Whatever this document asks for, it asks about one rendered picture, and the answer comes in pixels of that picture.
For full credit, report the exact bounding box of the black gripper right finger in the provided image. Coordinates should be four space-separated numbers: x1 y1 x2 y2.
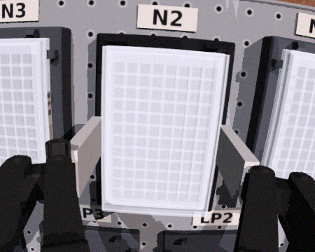
216 125 315 252

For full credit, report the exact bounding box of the grey perforated base plate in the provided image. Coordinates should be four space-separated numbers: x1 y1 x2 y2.
0 0 315 252

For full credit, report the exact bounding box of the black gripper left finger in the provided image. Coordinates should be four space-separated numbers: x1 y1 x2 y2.
0 116 102 252

